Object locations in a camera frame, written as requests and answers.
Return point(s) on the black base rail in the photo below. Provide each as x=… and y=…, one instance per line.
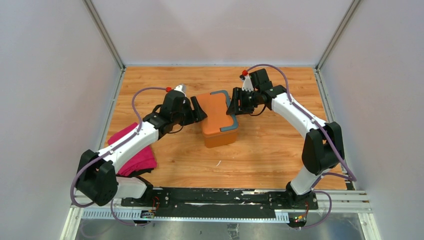
x=230, y=205

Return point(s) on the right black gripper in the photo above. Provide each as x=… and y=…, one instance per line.
x=233, y=108

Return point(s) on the pink folded cloth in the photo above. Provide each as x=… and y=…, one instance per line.
x=143, y=162

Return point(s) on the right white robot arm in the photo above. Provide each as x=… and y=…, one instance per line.
x=323, y=145

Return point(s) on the orange medicine box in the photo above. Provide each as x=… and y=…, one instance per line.
x=218, y=128

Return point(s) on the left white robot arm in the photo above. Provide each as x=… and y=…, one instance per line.
x=96, y=176

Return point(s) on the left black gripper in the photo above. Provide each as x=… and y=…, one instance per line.
x=195, y=115

